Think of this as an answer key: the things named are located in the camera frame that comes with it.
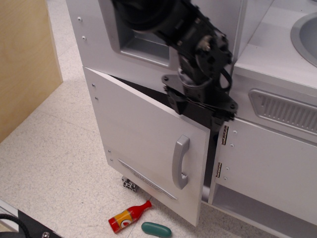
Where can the grey vent panel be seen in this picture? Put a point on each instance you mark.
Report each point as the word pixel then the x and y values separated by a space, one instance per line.
pixel 285 111

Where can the green toy pickle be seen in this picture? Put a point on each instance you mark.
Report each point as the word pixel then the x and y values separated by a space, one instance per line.
pixel 156 230

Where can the white oven door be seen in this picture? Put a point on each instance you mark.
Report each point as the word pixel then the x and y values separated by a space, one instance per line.
pixel 272 168

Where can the aluminium extrusion bar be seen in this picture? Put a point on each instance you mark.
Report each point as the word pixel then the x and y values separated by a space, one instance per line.
pixel 127 183

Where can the red toy sauce bottle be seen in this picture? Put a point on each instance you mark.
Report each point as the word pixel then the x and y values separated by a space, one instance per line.
pixel 128 216

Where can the grey toy sink basin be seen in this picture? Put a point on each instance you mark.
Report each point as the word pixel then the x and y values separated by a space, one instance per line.
pixel 304 37

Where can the grey fridge door handle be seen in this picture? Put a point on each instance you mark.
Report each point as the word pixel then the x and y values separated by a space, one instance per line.
pixel 182 145

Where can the upper brass hinge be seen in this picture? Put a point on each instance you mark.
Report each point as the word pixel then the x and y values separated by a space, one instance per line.
pixel 224 135

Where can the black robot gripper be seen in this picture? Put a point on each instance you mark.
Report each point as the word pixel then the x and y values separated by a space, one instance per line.
pixel 203 81

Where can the brass hinge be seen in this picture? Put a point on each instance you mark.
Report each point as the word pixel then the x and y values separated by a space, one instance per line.
pixel 218 171
pixel 224 135

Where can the grey ice dispenser recess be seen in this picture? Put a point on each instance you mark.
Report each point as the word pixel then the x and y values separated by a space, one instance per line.
pixel 142 46

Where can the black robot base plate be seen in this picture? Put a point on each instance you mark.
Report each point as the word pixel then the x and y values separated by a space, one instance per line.
pixel 35 228

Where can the light wooden panel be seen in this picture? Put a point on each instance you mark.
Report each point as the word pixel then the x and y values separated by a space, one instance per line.
pixel 29 68

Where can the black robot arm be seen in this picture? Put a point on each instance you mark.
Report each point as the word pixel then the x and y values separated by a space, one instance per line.
pixel 178 23

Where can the white low fridge door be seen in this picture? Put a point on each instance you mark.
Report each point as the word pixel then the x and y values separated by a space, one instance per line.
pixel 139 135

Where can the lower brass hinge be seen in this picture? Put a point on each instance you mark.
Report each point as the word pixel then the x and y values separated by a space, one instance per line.
pixel 218 171

